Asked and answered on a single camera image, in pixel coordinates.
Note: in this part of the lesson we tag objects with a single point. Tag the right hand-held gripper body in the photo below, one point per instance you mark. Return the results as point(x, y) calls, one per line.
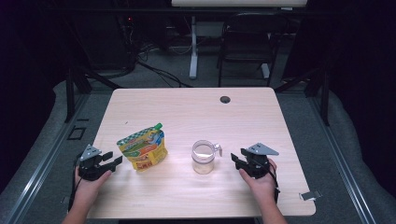
point(257, 163)

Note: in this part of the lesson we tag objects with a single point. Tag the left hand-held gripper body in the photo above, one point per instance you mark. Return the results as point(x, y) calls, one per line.
point(91, 168)

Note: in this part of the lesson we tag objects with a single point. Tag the yellow spout pouch green cap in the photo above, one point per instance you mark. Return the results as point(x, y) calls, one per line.
point(143, 149)

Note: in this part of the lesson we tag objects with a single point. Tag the clear glass jar hinged lid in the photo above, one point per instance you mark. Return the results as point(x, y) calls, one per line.
point(203, 157)

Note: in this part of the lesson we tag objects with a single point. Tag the person's left hand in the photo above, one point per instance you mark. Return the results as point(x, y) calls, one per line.
point(88, 189)

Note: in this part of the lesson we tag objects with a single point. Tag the person's right hand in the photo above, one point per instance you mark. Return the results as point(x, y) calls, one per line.
point(261, 188)

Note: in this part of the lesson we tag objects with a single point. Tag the grey tape piece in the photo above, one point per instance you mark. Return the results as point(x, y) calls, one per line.
point(309, 195)
point(65, 199)

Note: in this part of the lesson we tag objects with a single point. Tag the black metal stand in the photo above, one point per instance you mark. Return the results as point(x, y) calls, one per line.
point(324, 99)
point(70, 93)

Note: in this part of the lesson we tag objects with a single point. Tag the white desk foot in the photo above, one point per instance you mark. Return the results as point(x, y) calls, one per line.
point(265, 71)

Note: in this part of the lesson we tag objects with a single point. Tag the black computer tower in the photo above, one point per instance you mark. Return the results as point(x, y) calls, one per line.
point(102, 43)

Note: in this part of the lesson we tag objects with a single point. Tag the white desk leg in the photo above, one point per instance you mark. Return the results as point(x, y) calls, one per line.
point(193, 46)

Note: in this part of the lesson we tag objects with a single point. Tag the white desk top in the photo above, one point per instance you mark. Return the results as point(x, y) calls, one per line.
point(239, 2)

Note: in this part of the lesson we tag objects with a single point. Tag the aluminium floor rail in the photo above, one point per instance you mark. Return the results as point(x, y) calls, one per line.
point(341, 161)
point(46, 158)

